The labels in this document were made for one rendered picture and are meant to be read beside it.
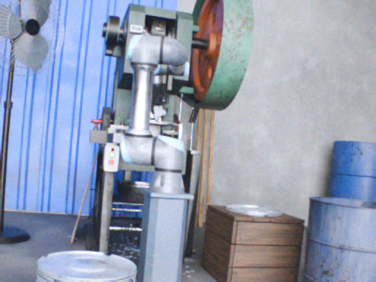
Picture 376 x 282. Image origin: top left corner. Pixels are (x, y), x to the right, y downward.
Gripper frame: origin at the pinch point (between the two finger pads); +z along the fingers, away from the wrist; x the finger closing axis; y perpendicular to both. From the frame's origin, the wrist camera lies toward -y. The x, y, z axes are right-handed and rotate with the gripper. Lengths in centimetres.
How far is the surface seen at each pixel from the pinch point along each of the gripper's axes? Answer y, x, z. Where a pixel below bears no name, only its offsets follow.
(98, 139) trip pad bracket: -22.8, -23.8, 6.4
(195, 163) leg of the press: 19.9, 5.7, 25.6
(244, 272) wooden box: 62, -33, 64
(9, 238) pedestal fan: -74, -58, 61
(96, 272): 50, -116, 16
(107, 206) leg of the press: -15, -34, 41
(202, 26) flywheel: -7, 80, -49
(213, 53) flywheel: 13, 53, -32
